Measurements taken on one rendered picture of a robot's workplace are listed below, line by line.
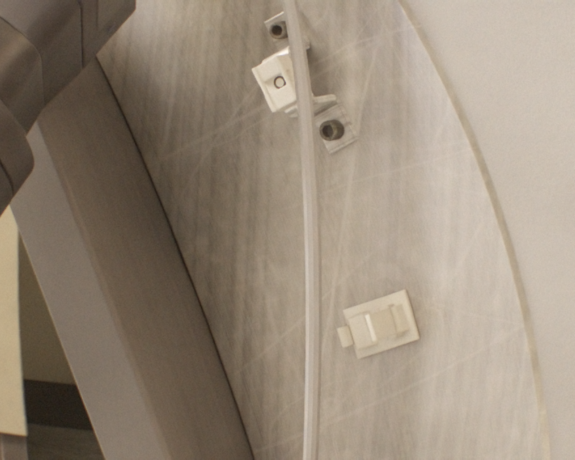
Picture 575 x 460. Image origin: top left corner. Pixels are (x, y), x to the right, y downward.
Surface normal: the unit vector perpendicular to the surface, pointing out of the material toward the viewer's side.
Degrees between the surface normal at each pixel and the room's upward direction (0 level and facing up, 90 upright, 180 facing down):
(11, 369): 90
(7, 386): 90
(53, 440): 0
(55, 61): 123
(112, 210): 59
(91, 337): 90
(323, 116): 90
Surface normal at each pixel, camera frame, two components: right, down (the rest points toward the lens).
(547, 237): -0.50, 0.12
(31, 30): -0.05, 0.07
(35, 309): 0.17, 0.18
